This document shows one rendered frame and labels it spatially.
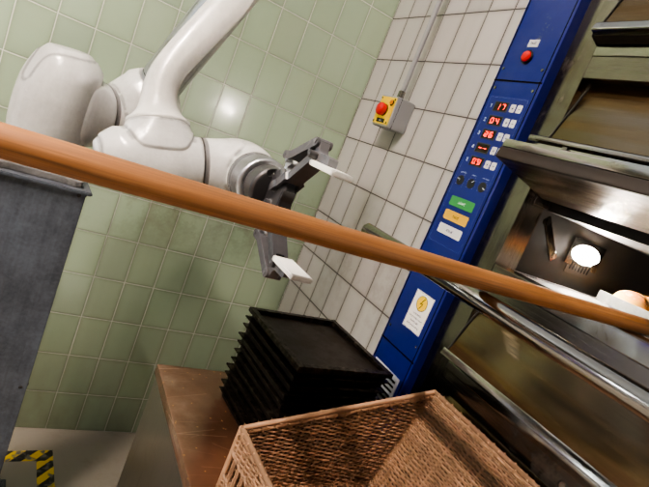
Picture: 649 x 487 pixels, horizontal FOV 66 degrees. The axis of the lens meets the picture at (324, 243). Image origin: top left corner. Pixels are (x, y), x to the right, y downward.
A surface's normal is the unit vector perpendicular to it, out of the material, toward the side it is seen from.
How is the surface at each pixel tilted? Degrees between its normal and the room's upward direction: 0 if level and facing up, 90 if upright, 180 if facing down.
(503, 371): 70
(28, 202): 90
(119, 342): 90
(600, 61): 90
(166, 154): 66
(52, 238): 90
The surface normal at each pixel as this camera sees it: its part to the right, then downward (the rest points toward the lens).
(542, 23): -0.83, -0.24
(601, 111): -0.65, -0.54
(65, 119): 0.68, 0.41
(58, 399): 0.42, 0.33
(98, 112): 0.86, 0.31
